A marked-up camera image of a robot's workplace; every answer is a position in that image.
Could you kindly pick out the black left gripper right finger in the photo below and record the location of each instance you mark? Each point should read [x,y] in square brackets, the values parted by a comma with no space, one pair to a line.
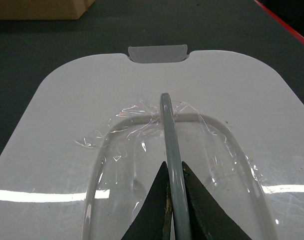
[208,220]

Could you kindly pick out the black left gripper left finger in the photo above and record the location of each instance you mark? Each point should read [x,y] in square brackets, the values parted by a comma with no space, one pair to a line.
[154,219]

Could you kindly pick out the white lid with grey handle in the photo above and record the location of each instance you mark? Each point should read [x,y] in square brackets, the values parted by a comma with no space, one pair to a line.
[84,154]

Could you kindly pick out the brown cardboard box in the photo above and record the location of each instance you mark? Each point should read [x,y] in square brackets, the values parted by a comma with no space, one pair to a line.
[43,10]

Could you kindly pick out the black table mat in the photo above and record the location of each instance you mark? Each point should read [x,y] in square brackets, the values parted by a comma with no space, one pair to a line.
[30,50]

